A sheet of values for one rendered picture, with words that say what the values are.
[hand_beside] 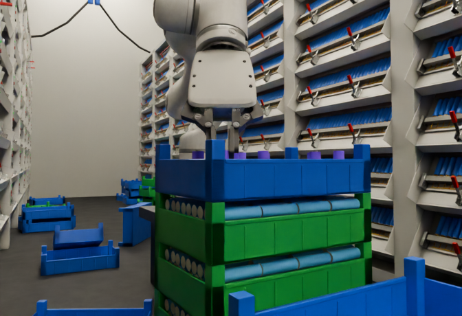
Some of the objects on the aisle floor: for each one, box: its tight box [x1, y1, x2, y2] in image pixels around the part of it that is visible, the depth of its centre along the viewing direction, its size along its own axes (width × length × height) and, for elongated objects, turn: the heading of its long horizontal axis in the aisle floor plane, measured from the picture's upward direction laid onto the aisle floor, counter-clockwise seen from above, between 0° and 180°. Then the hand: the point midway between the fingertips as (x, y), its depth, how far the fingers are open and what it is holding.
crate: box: [53, 223, 104, 250], centre depth 188 cm, size 30×20×8 cm
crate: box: [41, 240, 120, 276], centre depth 172 cm, size 30×20×8 cm
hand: (222, 144), depth 56 cm, fingers closed, pressing on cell
